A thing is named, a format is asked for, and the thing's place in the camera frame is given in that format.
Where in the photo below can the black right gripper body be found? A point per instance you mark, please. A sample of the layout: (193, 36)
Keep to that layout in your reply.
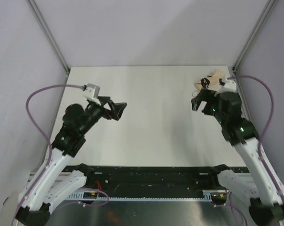
(208, 99)

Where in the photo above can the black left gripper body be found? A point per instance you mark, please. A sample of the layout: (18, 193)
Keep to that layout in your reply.
(106, 106)

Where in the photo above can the beige and black folding umbrella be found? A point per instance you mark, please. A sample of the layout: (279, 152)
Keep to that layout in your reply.
(208, 81)

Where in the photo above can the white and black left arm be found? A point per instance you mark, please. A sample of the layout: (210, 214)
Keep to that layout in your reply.
(39, 200)

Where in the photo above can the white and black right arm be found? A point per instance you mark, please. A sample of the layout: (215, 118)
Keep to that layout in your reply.
(261, 192)

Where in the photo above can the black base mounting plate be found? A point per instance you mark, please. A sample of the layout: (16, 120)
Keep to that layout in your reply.
(150, 182)

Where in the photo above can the right aluminium frame post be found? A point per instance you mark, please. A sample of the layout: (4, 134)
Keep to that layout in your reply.
(264, 16)

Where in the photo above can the aluminium frame post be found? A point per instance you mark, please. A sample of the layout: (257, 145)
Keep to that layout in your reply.
(264, 16)
(33, 6)

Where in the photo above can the left aluminium frame post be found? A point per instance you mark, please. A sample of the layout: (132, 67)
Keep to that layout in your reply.
(33, 6)

